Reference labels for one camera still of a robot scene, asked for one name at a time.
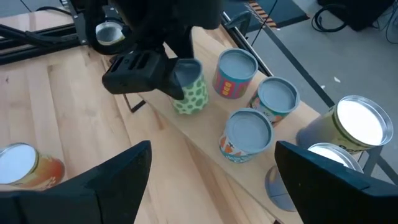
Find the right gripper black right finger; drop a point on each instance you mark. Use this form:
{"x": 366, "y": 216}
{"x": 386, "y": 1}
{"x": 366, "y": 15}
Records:
{"x": 335, "y": 202}

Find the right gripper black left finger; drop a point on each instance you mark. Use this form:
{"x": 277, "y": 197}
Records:
{"x": 93, "y": 199}

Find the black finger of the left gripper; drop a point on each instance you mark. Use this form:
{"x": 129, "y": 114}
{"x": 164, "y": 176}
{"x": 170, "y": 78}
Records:
{"x": 182, "y": 43}
{"x": 136, "y": 73}

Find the small can grey lid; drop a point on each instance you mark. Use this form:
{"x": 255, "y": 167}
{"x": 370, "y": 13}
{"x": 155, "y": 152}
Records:
{"x": 109, "y": 33}

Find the peaches can lavender label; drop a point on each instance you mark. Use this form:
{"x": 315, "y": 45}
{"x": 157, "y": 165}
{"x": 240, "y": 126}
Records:
{"x": 332, "y": 154}
{"x": 360, "y": 123}

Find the small peas can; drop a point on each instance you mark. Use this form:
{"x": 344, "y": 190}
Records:
{"x": 194, "y": 93}

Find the small can blue pink label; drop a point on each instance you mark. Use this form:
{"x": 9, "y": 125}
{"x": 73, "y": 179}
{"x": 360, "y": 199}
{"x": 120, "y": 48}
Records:
{"x": 236, "y": 71}

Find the corn can red yellow label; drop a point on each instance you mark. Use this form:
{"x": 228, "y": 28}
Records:
{"x": 31, "y": 168}

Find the small peach print can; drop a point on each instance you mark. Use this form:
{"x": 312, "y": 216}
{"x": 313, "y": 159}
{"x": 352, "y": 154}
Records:
{"x": 276, "y": 96}

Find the small carrot print can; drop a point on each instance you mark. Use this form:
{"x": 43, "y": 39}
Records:
{"x": 247, "y": 133}

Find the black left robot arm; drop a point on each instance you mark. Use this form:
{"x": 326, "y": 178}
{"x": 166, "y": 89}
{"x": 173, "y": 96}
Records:
{"x": 118, "y": 49}

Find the wooden shelf board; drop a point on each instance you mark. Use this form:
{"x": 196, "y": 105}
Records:
{"x": 214, "y": 121}

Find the dark floor mat striped edge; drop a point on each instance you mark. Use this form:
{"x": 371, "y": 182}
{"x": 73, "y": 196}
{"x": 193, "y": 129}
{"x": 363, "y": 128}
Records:
{"x": 280, "y": 11}

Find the black equipment case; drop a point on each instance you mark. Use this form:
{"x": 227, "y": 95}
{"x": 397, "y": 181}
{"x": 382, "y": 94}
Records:
{"x": 357, "y": 12}

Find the black rig frame rail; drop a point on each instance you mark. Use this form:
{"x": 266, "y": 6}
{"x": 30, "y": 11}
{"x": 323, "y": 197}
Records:
{"x": 37, "y": 46}

